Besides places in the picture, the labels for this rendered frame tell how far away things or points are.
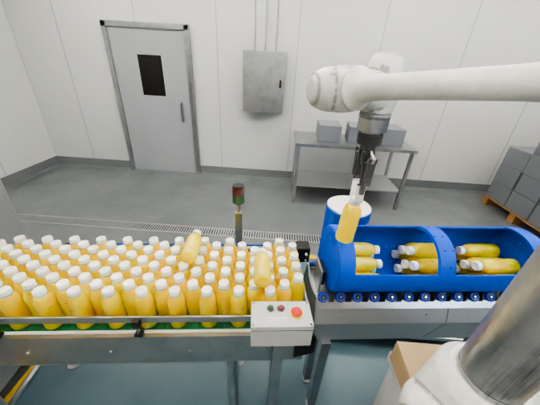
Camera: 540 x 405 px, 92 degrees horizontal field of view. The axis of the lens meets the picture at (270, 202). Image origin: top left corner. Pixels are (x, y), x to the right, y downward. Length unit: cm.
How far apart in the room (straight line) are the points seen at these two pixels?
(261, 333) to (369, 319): 57
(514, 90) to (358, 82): 27
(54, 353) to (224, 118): 374
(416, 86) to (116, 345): 126
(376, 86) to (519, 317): 47
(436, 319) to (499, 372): 89
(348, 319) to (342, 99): 93
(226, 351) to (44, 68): 515
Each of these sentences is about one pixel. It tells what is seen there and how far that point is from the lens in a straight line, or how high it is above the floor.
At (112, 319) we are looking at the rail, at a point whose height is 97.
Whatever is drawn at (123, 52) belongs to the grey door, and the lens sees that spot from 487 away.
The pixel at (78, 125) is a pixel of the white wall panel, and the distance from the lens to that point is 560.
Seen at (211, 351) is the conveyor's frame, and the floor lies 80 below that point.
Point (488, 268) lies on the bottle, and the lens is 147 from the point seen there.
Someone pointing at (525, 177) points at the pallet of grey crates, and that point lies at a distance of 490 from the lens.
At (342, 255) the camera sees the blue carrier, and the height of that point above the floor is 119.
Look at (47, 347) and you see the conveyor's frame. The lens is 139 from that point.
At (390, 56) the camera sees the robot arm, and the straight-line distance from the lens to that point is 83.
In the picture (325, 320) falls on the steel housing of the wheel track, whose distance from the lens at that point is 126.
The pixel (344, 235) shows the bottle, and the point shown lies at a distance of 99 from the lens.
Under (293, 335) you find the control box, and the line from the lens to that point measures 94.
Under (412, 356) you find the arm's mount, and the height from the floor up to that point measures 108.
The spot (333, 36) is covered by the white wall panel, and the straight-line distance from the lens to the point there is 435.
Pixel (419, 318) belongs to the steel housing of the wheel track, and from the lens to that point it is 142.
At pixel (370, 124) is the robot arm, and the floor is 168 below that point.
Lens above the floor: 183
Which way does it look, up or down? 28 degrees down
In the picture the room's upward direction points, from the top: 3 degrees clockwise
